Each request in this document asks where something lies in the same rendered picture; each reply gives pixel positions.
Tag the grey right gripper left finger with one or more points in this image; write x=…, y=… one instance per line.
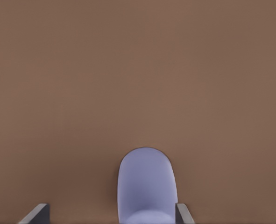
x=37, y=214

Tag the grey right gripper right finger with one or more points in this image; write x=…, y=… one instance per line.
x=183, y=213

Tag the lavender blue rounded cup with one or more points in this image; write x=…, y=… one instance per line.
x=146, y=184

